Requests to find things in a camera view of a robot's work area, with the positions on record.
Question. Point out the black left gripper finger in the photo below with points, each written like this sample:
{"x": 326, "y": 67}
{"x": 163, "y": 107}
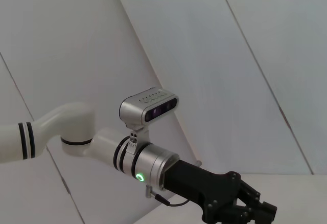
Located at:
{"x": 267, "y": 210}

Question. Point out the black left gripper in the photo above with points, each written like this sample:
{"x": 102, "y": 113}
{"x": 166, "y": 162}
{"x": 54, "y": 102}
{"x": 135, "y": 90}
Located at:
{"x": 189, "y": 180}

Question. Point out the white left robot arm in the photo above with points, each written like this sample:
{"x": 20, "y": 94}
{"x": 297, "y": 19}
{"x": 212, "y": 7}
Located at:
{"x": 76, "y": 121}

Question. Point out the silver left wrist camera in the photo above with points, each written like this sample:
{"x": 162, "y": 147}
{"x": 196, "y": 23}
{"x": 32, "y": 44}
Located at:
{"x": 135, "y": 109}

